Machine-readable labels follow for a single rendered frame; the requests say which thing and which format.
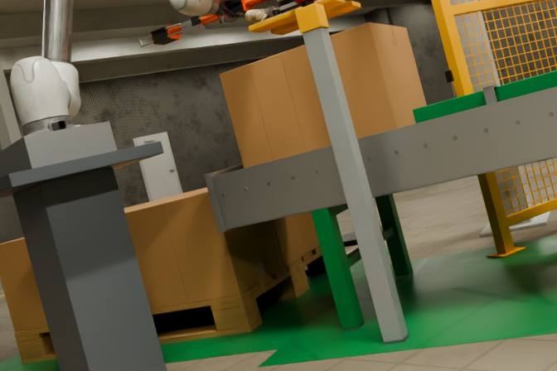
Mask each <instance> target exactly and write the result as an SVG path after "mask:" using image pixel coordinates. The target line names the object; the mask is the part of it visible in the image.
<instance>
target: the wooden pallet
mask: <svg viewBox="0 0 557 371"><path fill-rule="evenodd" d="M306 265H307V267H305V266H306ZM325 271H326V267H325V263H324V260H323V257H322V251H321V248H320V246H319V247H317V248H315V249H313V250H312V251H311V252H309V253H307V254H305V255H304V256H302V257H301V258H299V259H298V260H296V261H294V262H293V263H290V264H289V265H288V266H287V267H284V268H283V269H281V270H279V271H278V272H276V273H275V274H273V275H272V276H270V277H268V278H266V279H264V280H263V281H262V282H260V283H258V284H257V285H255V286H253V287H251V288H250V289H249V290H247V291H245V292H243V293H242V294H240V295H236V296H227V297H222V298H216V299H211V300H206V301H197V302H192V303H187V304H181V305H176V306H168V307H163V308H157V309H152V310H151V312H152V316H153V320H163V319H168V318H173V317H179V316H189V315H194V314H200V313H205V312H210V311H212V314H213V317H214V321H215V323H216V324H215V325H208V326H202V327H197V328H191V329H185V330H175V331H169V332H163V333H157V337H158V340H159V343H160V345H162V344H168V343H175V342H181V341H187V340H198V339H204V338H210V337H216V336H222V335H233V334H239V333H245V332H251V331H252V330H254V329H255V328H256V327H258V326H259V325H261V324H262V320H261V317H260V313H259V308H258V304H262V303H267V302H273V301H282V300H287V299H293V298H297V297H299V296H300V295H302V294H303V293H304V292H305V291H307V290H308V289H309V285H308V280H307V277H306V275H307V274H312V273H316V272H325ZM14 335H15V337H16V342H17V347H18V349H19V353H20V356H21V359H22V363H23V364H26V363H32V362H38V361H44V360H50V359H56V353H55V350H54V347H53V344H52V340H51V335H50V331H49V328H48V327H44V328H40V329H34V330H25V331H20V332H15V333H14Z"/></svg>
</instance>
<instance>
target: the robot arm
mask: <svg viewBox="0 0 557 371"><path fill-rule="evenodd" d="M228 1H230V0H169V2H170V4H171V5H172V7H174V8H175V9H177V10H178V11H179V12H180V13H182V14H185V15H188V16H210V15H217V16H218V17H220V24H221V23H224V22H235V21H237V18H238V17H240V16H243V15H244V14H245V13H244V12H237V13H234V12H232V11H231V10H229V9H228V8H227V7H225V5H224V2H228ZM73 5H74V0H44V16H43V34H42V53H41V56H33V57H29V58H26V59H22V60H19V61H17V62H16V64H15V65H14V66H13V67H12V73H11V78H10V85H11V90H12V97H13V100H14V104H15V107H16V110H17V114H18V117H19V119H20V121H21V124H22V129H23V133H24V136H29V135H34V134H38V133H48V132H52V131H57V130H61V129H67V128H75V127H80V126H84V124H80V125H73V123H72V121H71V119H72V118H73V117H74V116H75V115H76V114H77V113H78V112H79V109H80V103H81V101H80V88H79V76H78V71H77V69H76V68H75V67H74V66H73V65H71V64H70V63H71V43H72V24H73ZM223 14H224V15H226V16H227V17H223Z"/></svg>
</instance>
